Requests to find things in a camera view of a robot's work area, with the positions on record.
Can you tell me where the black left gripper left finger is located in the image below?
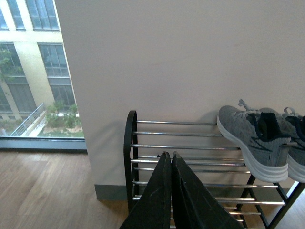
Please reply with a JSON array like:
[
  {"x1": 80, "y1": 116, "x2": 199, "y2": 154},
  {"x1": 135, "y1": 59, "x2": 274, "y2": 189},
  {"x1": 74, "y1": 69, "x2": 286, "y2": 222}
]
[{"x1": 120, "y1": 152, "x2": 172, "y2": 229}]

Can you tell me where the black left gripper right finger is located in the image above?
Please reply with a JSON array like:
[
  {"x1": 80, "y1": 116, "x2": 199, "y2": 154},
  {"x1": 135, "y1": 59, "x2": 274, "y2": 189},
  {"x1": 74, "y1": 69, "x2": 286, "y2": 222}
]
[{"x1": 172, "y1": 151, "x2": 243, "y2": 229}]

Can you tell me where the grey sneaker with side view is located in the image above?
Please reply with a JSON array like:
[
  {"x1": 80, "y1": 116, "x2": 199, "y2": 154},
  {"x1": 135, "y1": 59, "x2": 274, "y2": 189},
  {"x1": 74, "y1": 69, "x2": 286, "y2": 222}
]
[{"x1": 217, "y1": 100, "x2": 291, "y2": 183}]

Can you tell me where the black metal shoe rack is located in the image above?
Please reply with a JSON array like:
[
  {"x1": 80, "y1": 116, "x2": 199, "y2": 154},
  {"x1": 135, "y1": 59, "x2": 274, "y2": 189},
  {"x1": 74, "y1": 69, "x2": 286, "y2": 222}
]
[{"x1": 123, "y1": 110, "x2": 305, "y2": 229}]

